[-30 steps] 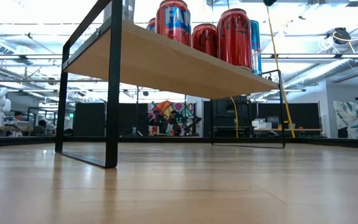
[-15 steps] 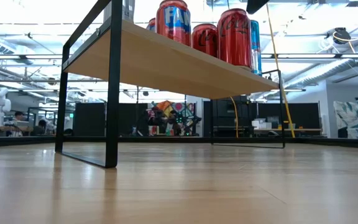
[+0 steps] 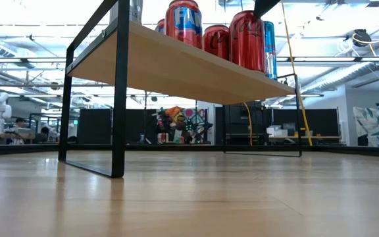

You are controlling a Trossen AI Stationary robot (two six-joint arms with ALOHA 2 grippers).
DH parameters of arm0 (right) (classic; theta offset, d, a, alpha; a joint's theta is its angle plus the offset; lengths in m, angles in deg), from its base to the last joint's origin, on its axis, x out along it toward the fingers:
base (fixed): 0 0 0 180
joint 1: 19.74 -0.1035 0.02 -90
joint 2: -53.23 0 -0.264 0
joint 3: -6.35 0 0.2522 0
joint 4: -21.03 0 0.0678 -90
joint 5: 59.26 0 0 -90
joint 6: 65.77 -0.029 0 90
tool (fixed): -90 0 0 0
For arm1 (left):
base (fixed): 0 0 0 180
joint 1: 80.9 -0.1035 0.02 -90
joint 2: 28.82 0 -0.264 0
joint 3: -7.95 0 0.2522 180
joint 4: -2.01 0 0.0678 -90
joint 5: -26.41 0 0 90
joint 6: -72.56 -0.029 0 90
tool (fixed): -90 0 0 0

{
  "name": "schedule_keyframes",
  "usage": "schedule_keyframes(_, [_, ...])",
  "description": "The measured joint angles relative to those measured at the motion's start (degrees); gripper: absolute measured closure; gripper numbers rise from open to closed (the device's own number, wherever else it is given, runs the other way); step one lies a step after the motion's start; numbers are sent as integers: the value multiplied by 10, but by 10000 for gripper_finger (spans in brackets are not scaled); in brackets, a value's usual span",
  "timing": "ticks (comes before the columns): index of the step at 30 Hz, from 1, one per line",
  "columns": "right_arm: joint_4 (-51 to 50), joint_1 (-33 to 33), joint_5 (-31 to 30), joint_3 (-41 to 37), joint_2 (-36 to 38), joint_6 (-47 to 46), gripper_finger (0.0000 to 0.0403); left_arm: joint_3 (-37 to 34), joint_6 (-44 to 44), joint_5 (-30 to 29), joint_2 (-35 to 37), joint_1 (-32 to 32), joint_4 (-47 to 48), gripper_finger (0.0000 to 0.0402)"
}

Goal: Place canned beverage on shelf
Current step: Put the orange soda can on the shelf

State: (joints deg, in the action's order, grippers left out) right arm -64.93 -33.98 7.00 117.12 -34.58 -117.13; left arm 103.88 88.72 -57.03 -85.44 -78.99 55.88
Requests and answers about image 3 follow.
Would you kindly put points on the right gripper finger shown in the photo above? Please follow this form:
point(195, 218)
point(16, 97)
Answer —
point(264, 6)

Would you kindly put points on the red cola can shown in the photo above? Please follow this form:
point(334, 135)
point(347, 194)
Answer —
point(247, 41)
point(216, 41)

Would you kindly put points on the silver blue energy drink can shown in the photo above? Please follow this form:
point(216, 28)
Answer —
point(270, 49)

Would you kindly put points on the orange soda can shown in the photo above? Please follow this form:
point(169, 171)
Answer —
point(183, 23)

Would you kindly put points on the white slim beverage can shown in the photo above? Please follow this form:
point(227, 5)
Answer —
point(136, 10)

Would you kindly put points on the black cabinet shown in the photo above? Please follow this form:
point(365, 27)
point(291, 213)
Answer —
point(235, 115)

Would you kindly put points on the white box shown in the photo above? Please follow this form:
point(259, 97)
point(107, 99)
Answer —
point(276, 131)

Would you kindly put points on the black partition panel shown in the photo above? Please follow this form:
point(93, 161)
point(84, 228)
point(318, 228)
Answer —
point(94, 126)
point(321, 120)

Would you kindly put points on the teal white patterned cloth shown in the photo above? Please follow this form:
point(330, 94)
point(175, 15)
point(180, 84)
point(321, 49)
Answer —
point(377, 125)

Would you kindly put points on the black bin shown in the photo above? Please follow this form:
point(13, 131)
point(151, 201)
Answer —
point(362, 140)

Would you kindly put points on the person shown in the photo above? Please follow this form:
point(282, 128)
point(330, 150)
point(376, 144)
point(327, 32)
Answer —
point(20, 123)
point(44, 134)

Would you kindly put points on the wooden shelf black metal frame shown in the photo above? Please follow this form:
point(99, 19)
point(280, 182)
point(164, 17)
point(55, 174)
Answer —
point(176, 66)

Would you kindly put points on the colourful wall poster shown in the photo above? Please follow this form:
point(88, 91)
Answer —
point(189, 115)

